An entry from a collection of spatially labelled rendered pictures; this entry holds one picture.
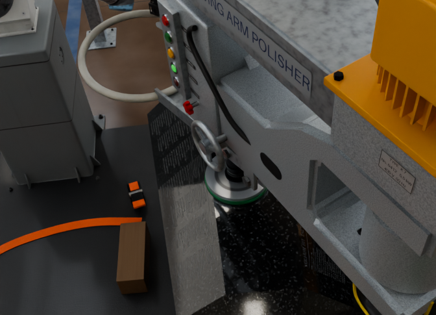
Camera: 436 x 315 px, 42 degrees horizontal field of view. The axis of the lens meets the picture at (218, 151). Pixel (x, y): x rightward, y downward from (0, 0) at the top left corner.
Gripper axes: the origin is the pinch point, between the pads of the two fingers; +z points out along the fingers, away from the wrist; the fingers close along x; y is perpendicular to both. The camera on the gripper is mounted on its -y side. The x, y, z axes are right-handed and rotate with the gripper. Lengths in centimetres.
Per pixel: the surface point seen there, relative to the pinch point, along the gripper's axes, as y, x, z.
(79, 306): 2, 97, 82
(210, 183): -52, 62, -3
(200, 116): -52, 64, -37
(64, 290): 12, 93, 82
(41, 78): 48, 34, 18
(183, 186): -39, 60, 10
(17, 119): 62, 45, 40
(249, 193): -65, 61, -3
